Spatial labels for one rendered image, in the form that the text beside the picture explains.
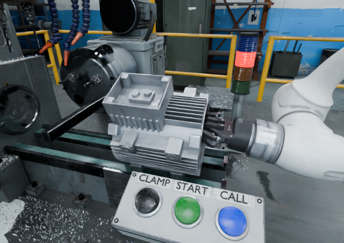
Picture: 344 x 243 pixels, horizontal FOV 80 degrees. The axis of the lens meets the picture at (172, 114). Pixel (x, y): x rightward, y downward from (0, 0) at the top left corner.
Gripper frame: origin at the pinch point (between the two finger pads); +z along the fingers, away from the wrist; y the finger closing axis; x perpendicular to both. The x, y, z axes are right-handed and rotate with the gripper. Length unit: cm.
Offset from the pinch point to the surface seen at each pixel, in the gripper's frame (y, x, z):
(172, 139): 8.7, 0.2, -4.7
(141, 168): 7.8, 11.3, 1.6
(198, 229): 27.6, -2.7, -12.7
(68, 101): -49, 35, 72
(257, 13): -487, -30, -54
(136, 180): 24.2, -3.0, -3.8
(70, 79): -15.7, 4.1, 39.3
